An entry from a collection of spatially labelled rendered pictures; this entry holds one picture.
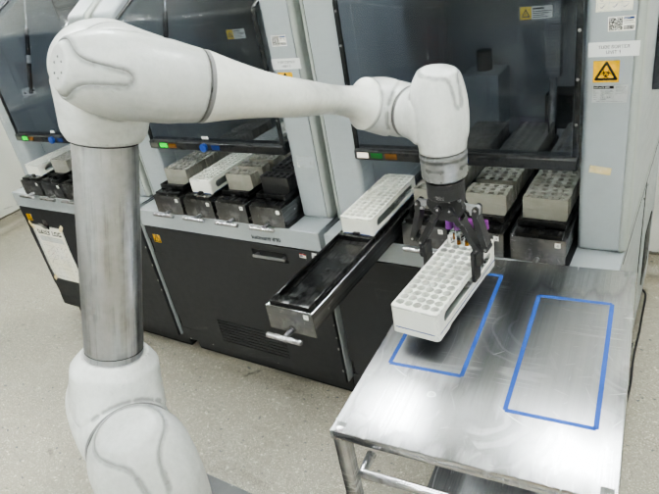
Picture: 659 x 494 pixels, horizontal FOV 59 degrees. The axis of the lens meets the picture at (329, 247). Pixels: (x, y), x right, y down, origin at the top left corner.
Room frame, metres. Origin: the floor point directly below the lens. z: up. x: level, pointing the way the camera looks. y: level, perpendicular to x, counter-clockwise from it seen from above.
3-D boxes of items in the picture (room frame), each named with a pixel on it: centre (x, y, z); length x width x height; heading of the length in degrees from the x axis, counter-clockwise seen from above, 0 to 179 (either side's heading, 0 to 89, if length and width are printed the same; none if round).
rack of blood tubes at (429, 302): (1.02, -0.23, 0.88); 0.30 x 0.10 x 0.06; 141
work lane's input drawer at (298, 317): (1.40, -0.06, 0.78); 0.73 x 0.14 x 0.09; 144
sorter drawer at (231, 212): (2.10, 0.12, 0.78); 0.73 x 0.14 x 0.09; 144
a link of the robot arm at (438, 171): (1.04, -0.25, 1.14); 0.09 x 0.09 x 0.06
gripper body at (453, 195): (1.04, -0.25, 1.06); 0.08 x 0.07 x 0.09; 51
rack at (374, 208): (1.55, -0.17, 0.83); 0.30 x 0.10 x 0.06; 144
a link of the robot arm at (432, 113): (1.05, -0.24, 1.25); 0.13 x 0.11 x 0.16; 29
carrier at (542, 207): (1.31, -0.56, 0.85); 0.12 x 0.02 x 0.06; 53
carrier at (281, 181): (1.82, 0.13, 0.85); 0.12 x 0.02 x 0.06; 54
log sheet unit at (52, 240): (2.53, 1.28, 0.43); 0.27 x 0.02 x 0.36; 54
